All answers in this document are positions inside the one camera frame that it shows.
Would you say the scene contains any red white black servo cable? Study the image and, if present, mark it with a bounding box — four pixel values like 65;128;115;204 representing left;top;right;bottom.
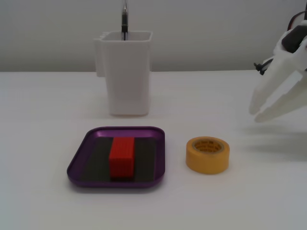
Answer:
286;9;307;32

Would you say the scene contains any red cube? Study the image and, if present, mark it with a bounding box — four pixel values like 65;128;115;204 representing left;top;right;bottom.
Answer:
108;137;135;179

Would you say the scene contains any yellow tape roll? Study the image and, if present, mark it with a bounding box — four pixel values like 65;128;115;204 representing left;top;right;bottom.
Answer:
185;136;230;175

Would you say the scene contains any black zip tie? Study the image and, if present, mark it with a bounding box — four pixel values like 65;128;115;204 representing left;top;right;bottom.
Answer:
253;58;274;76

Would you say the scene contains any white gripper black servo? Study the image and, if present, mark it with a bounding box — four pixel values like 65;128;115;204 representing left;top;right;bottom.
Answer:
248;20;307;123

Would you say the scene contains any clear black ballpoint pen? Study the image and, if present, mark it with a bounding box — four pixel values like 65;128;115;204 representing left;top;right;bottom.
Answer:
121;0;130;41

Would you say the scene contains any white plastic pen holder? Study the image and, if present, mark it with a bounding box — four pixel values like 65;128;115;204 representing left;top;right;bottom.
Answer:
93;30;154;117

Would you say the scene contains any purple metal tray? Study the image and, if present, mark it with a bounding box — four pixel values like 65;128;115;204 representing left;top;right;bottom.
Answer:
67;126;166;189

